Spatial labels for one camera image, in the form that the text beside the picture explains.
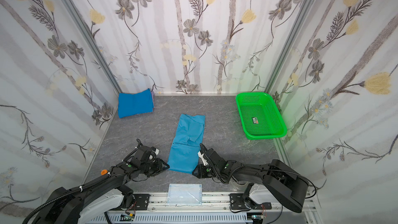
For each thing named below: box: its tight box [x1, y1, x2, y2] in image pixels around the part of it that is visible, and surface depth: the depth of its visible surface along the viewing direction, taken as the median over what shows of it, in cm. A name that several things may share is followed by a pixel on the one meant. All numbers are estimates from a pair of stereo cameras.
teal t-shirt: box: [166, 113, 206, 175], surface depth 95 cm
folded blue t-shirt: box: [117, 88, 153, 119], surface depth 114 cm
